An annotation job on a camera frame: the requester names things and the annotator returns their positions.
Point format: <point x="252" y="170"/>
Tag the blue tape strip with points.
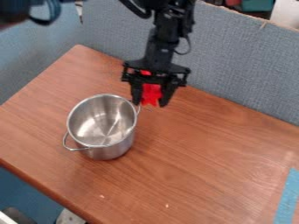
<point x="285" y="213"/>

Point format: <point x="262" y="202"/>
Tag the blue fabric partition wall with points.
<point x="244" y="59"/>

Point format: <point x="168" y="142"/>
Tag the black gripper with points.
<point x="158" y="76"/>

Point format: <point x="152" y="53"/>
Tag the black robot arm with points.
<point x="173" y="25"/>

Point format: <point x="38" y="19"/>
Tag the metal pot with handles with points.
<point x="101" y="127"/>

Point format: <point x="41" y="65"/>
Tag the red block object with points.
<point x="152" y="94"/>

